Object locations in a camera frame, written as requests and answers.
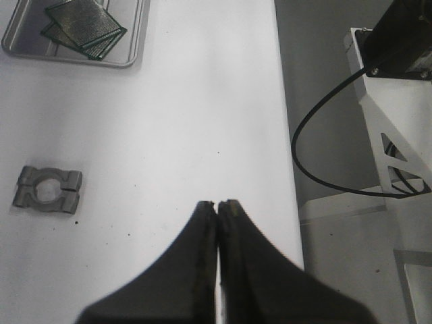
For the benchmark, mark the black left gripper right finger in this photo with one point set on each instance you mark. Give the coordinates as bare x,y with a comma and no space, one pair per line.
260,285

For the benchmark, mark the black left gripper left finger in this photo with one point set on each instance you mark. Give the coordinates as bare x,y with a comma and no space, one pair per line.
179,287

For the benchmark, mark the green perforated circuit board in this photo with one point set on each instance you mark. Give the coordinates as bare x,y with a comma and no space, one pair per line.
84,22
97,51

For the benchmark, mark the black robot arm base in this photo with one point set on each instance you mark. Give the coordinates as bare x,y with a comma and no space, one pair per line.
399,46

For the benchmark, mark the silver metal tray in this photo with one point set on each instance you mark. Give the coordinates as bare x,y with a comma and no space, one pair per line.
22,37

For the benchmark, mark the grey metal clamp block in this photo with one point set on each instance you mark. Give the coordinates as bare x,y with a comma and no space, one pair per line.
48,190

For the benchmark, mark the white metal bracket stand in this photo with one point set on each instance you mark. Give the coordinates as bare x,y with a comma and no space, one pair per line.
397,113

